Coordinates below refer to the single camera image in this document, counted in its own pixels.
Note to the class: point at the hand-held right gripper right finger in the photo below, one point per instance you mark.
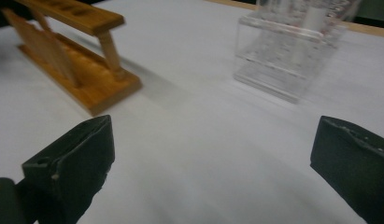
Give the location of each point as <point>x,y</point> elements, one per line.
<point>354,168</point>

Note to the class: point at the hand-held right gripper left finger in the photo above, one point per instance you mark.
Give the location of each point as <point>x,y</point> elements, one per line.
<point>71,168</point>

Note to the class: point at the wooden test tube rack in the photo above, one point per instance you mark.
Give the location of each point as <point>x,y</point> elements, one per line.
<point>99,90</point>

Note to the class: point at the clear acrylic test tube rack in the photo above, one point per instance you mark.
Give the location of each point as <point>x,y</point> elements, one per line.
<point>273,62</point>

